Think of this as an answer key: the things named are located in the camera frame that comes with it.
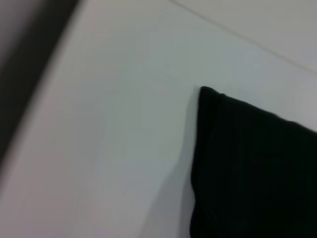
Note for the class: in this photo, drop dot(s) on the black t-shirt with white print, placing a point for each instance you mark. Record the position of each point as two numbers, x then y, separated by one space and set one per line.
252 168

